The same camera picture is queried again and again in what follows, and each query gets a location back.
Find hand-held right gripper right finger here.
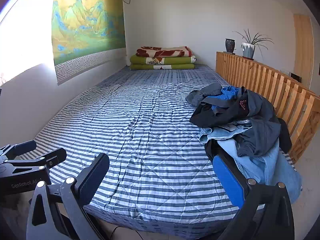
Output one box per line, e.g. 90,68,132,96
204,140,295,240

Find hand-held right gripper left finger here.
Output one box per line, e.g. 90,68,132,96
26,152,110,240

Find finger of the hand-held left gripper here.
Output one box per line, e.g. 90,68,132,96
0,140,37,159
0,148,67,174

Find blue pinstriped garment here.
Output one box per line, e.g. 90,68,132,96
211,86,242,110

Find light blue denim shirt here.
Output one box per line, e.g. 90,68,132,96
216,137,303,204

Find light blue jeans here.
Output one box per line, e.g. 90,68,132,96
199,120,253,143

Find dark grey garment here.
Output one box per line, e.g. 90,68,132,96
236,120,282,158

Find blue white striped quilt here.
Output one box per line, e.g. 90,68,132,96
19,64,303,238

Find black garment pink logo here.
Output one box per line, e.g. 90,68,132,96
189,88,292,153

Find green folded blanket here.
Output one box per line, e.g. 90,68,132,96
130,63,195,70

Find bright window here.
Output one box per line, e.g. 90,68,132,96
0,0,57,88

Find green patterned pillows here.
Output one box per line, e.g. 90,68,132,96
129,55,197,65

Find potted plant white pot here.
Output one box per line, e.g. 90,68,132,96
232,29,274,60

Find dark speckled vase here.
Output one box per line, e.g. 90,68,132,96
225,38,237,55

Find red floral folded blanket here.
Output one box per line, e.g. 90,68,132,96
136,46,194,57

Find light wooden door panel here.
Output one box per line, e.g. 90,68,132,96
293,14,315,83

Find wooden slatted bed rail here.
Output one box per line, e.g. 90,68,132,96
215,51,320,164

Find landscape painting wall poster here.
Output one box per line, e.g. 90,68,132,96
51,0,127,85

